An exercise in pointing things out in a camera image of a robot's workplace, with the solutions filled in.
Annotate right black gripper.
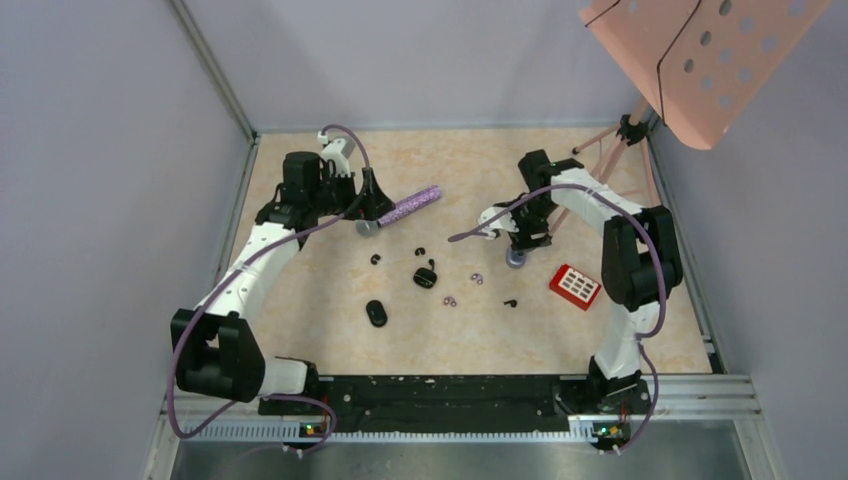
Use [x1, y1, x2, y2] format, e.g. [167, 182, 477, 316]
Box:
[500, 195, 560, 253]

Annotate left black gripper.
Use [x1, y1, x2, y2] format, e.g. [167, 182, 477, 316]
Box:
[309, 166, 394, 220]

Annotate lavender earbud charging case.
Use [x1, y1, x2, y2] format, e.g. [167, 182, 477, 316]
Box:
[505, 248, 527, 269]

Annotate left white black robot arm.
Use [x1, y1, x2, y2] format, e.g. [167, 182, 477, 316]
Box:
[170, 151, 395, 414]

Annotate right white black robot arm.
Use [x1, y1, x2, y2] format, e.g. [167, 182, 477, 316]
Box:
[507, 150, 683, 412]

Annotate open black earbud case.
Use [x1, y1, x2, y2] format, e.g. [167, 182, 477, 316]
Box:
[412, 259, 438, 289]

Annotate closed black earbud case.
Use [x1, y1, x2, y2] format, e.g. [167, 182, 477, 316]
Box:
[365, 300, 388, 328]

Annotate purple glitter microphone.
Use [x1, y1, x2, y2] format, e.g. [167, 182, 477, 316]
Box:
[355, 185, 442, 238]

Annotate red white toy block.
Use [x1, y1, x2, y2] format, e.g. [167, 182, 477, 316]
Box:
[548, 264, 602, 311]

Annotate pink music stand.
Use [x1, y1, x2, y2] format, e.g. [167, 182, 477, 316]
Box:
[548, 0, 832, 234]

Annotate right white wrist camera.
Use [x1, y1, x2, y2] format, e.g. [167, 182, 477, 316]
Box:
[478, 206, 519, 240]

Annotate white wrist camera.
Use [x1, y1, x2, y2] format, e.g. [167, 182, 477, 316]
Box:
[478, 206, 519, 240]
[317, 132, 356, 177]

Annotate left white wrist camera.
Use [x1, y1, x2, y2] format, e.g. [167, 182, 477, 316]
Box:
[317, 132, 356, 177]

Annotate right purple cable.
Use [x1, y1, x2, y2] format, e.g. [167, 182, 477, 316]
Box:
[447, 183, 669, 454]

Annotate purple cable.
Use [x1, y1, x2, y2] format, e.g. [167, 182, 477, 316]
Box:
[447, 183, 669, 454]
[165, 123, 372, 458]

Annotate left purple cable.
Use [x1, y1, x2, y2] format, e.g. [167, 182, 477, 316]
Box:
[165, 123, 372, 458]

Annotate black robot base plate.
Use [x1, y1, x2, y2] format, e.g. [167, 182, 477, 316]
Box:
[258, 374, 654, 437]

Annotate aluminium frame rail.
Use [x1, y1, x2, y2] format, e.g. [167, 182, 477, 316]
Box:
[144, 374, 785, 479]

